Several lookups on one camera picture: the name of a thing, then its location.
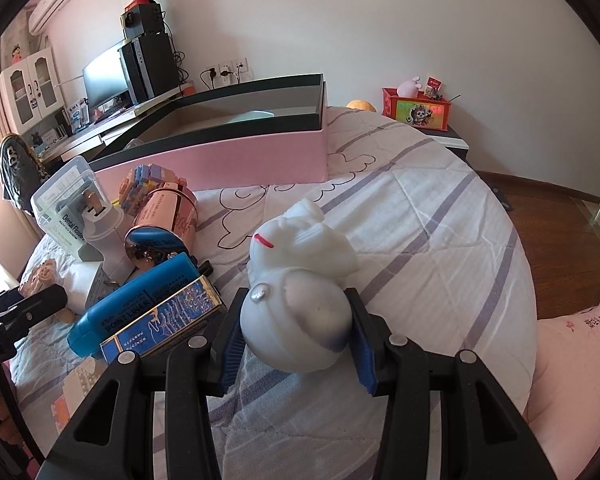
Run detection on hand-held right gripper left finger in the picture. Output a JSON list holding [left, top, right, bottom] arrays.
[[37, 287, 251, 480]]

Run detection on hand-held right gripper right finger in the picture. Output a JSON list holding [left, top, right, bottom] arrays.
[[344, 287, 563, 480]]

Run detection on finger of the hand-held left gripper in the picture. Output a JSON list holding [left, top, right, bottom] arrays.
[[0, 284, 69, 332]]

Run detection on baby doll figurine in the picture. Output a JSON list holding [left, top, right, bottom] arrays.
[[19, 259, 61, 301]]

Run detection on small white box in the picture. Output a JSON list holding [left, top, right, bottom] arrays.
[[84, 261, 126, 311]]

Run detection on blue gold rectangular box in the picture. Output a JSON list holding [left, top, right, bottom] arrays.
[[100, 276, 227, 366]]

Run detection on blue correction tape dispenser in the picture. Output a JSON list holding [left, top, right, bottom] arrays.
[[67, 251, 201, 358]]

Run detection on white plug night light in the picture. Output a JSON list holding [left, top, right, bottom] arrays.
[[81, 190, 137, 281]]

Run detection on white astronaut figurine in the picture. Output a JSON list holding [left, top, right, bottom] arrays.
[[241, 199, 359, 373]]

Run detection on clear dental floss box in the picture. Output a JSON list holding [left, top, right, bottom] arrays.
[[30, 156, 112, 251]]

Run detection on rose gold cylinder tin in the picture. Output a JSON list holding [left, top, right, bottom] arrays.
[[124, 187, 201, 267]]

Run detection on colourful building block toy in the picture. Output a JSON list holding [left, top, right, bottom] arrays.
[[116, 162, 188, 216]]

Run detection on pink storage box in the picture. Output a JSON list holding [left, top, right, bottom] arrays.
[[87, 73, 328, 193]]

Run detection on dark printed jacket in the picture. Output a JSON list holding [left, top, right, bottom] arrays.
[[0, 132, 51, 211]]

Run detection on striped white quilt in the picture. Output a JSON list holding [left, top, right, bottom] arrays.
[[7, 105, 538, 480]]

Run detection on blue package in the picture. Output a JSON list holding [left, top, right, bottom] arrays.
[[67, 100, 91, 128]]

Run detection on white computer desk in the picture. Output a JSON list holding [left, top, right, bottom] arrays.
[[30, 82, 196, 161]]

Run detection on pink embroidered pillow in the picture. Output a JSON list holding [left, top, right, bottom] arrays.
[[522, 292, 600, 480]]

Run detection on white glass door cabinet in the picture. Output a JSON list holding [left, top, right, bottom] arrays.
[[0, 47, 63, 133]]

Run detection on black computer monitor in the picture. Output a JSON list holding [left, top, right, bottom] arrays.
[[81, 42, 131, 111]]

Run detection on dark top nightstand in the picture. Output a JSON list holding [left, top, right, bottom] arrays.
[[415, 122, 471, 161]]

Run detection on teal round lid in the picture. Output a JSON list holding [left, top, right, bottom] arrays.
[[228, 110, 275, 123]]

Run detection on red storage box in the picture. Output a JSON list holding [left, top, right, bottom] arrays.
[[381, 87, 453, 132]]

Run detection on black computer tower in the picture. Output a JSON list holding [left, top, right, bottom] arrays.
[[119, 32, 181, 106]]

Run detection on white air conditioner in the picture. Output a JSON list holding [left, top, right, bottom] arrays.
[[27, 0, 88, 36]]

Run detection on black speaker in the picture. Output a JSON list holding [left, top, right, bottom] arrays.
[[120, 2, 165, 40]]

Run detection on black power cables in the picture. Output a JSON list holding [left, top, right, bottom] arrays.
[[172, 50, 191, 86]]

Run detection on wall power sockets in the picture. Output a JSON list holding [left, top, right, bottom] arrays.
[[200, 58, 251, 91]]

